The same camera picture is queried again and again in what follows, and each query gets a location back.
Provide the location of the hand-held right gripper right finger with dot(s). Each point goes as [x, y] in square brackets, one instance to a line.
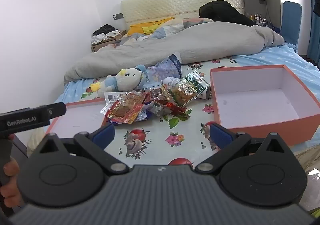
[221, 135]

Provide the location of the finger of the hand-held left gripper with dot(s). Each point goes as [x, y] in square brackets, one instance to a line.
[57, 110]

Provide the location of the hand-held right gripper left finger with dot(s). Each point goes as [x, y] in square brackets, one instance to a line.
[103, 134]

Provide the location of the orange clear snack packet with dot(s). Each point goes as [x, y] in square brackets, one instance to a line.
[125, 110]

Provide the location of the pink cardboard box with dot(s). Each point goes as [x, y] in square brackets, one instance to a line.
[250, 105]

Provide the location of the small red snack packet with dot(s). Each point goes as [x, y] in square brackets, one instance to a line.
[178, 109]

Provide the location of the person's left hand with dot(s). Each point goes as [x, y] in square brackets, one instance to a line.
[11, 167]

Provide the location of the pink box lid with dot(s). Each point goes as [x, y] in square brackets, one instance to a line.
[75, 117]

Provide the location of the white plastic bag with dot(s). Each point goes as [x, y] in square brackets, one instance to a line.
[36, 142]

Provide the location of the white printed snack packet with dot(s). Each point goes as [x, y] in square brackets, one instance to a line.
[112, 96]

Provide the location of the blue and white snack packet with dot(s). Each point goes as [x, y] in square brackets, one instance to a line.
[143, 115]

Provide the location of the floral printed sheet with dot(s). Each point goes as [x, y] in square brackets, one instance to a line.
[160, 137]

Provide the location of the white and blue plush toy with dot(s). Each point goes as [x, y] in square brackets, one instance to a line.
[122, 80]

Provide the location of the green label snack packet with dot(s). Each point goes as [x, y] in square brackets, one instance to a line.
[186, 89]

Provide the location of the crumpled silver snack packet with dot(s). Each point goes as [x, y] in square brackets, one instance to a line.
[158, 109]

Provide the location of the red packet of brown sticks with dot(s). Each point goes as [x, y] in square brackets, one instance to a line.
[157, 94]

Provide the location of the blue floral tissue pack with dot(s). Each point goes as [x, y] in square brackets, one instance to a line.
[160, 70]

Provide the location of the cardboard box with clothes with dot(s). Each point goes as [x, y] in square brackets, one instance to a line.
[105, 37]

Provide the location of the grey duvet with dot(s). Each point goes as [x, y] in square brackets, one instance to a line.
[187, 42]

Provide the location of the yellow pillow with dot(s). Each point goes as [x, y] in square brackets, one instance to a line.
[147, 26]

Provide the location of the patterned pastel quilt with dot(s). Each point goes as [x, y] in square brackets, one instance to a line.
[185, 24]

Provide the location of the row of small bottles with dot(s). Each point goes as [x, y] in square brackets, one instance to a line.
[256, 18]

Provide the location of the black clothing on bed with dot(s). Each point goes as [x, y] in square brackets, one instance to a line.
[220, 11]

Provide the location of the blue chair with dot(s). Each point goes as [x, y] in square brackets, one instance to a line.
[291, 22]

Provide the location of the blue curtain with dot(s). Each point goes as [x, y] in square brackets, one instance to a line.
[313, 40]

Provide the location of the cream quilted headboard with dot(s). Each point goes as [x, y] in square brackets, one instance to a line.
[175, 3]

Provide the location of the grey wall plate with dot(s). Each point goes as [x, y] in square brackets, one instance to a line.
[118, 16]

